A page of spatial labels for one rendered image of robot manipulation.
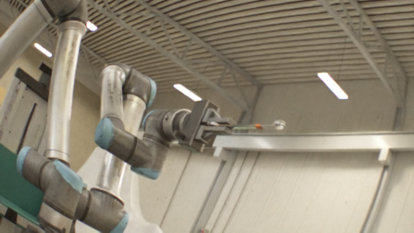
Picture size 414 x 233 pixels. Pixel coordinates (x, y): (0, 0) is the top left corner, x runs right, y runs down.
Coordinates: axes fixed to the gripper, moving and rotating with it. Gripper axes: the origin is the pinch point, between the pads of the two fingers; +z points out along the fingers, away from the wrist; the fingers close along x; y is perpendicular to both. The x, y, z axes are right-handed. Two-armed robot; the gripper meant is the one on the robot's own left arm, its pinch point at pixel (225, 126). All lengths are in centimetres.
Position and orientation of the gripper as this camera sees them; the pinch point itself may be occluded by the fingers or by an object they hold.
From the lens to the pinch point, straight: 126.7
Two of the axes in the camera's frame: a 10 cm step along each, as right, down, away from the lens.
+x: 3.7, -8.8, 3.1
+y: -7.0, -4.8, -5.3
